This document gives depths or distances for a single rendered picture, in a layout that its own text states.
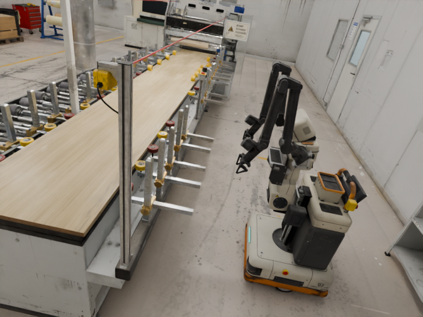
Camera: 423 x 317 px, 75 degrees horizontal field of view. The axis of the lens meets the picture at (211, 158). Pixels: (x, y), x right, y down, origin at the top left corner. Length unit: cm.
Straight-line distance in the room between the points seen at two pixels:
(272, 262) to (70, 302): 138
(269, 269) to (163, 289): 81
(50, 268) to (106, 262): 29
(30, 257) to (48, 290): 27
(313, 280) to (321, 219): 57
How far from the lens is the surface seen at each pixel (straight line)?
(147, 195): 161
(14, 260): 188
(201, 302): 228
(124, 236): 140
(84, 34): 711
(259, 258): 226
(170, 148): 199
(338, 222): 206
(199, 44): 614
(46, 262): 176
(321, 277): 239
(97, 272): 164
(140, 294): 229
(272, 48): 1246
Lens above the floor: 193
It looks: 30 degrees down
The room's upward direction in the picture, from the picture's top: 10 degrees clockwise
